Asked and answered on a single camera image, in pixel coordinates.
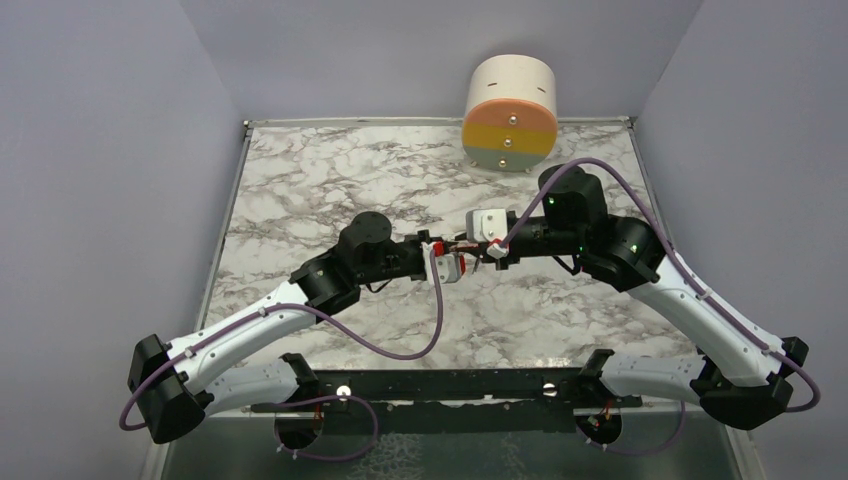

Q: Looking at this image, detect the silver spiral keyring holder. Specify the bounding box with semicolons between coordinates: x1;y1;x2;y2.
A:
449;233;483;274

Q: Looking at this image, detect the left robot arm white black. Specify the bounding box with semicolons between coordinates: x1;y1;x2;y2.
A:
119;212;465;444

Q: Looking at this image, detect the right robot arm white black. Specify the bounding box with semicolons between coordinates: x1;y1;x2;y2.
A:
466;165;808;430

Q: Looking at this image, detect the round tricolour drawer box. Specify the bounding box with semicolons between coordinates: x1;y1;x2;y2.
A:
461;54;559;172

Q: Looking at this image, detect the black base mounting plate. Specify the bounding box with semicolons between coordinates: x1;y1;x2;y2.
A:
250;367;642;435

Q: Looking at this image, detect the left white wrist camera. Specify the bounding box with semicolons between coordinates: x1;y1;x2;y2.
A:
421;241;466;285

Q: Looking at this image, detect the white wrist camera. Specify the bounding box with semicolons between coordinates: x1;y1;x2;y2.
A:
465;209;509;259
421;241;466;285

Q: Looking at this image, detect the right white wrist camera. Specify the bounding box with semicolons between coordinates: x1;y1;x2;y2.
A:
465;209;509;259

